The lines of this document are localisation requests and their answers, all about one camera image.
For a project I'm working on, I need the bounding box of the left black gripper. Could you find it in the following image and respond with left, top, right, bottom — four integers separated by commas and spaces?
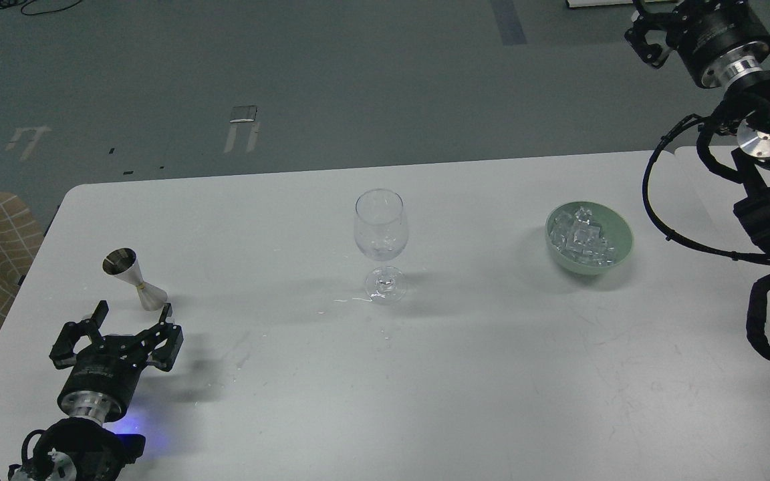
49, 299, 184, 422

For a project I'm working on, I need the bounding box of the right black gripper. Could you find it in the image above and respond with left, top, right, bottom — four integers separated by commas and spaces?
624, 0, 770, 90

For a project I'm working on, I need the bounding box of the silver metal jigger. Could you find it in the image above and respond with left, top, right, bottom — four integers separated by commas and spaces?
102, 249, 168, 311

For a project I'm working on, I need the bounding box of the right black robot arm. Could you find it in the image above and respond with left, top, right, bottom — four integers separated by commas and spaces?
624, 1, 770, 266

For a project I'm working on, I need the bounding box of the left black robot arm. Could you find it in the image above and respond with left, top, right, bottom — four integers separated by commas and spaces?
8, 301, 184, 480

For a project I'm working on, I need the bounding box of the pile of ice cubes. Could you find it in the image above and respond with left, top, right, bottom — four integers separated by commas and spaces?
548, 204, 621, 267

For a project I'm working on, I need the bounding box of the clear wine glass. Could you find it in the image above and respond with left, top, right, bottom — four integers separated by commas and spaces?
354, 188, 409, 305

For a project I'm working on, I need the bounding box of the white board at top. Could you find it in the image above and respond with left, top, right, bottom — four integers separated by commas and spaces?
565, 0, 632, 8

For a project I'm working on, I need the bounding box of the green bowl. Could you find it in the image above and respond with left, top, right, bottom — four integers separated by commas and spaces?
543, 200, 635, 277

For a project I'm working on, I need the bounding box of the black cable on floor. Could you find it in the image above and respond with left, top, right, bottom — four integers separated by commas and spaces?
0, 0, 85, 29

